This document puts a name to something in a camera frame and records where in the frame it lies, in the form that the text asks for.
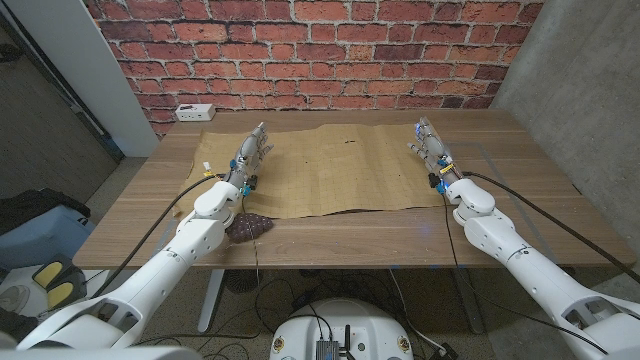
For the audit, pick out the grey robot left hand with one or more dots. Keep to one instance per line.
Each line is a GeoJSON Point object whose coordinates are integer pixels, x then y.
{"type": "Point", "coordinates": [247, 155]}

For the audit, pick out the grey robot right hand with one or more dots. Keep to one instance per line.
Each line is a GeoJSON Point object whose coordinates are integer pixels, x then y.
{"type": "Point", "coordinates": [434, 150]}

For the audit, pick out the brown floral wrapping paper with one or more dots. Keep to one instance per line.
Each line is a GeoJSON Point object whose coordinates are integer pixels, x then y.
{"type": "Point", "coordinates": [325, 170]}

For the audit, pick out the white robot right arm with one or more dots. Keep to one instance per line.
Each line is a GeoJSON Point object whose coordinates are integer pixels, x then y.
{"type": "Point", "coordinates": [525, 270]}

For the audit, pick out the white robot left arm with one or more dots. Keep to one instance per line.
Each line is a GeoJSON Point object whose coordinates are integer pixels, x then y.
{"type": "Point", "coordinates": [150, 280]}

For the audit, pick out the purple toy grapes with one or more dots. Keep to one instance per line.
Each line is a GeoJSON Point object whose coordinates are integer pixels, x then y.
{"type": "Point", "coordinates": [250, 227]}

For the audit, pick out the white power strip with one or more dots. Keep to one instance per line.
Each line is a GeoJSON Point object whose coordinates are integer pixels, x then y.
{"type": "Point", "coordinates": [195, 112]}

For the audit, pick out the red brick printed backdrop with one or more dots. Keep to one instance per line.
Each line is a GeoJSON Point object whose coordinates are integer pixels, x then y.
{"type": "Point", "coordinates": [300, 50]}

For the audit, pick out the dark round floor fan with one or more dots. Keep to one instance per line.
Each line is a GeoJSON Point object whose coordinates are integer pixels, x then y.
{"type": "Point", "coordinates": [242, 281]}

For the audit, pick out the white table leg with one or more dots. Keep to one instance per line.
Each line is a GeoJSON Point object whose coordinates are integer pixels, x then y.
{"type": "Point", "coordinates": [210, 300]}

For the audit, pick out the grey table leg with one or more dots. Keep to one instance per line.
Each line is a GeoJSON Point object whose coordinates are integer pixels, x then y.
{"type": "Point", "coordinates": [467, 305]}

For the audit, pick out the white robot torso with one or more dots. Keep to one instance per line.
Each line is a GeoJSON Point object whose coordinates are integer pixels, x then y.
{"type": "Point", "coordinates": [340, 320]}

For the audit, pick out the black antenna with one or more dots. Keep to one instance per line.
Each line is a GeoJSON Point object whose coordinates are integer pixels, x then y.
{"type": "Point", "coordinates": [348, 340]}

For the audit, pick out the small grey electronics box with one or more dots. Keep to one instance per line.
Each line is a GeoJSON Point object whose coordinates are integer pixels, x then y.
{"type": "Point", "coordinates": [327, 350]}

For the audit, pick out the black yellow foot pedal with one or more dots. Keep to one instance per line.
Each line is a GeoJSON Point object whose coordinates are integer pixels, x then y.
{"type": "Point", "coordinates": [65, 280]}

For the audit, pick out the black cloth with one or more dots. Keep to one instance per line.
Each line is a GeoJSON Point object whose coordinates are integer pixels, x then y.
{"type": "Point", "coordinates": [30, 202]}

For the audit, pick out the blue plastic bin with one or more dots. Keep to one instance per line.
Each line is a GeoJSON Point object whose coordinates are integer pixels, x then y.
{"type": "Point", "coordinates": [40, 240]}

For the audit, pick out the white round device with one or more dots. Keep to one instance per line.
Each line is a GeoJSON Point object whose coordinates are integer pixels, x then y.
{"type": "Point", "coordinates": [14, 299]}

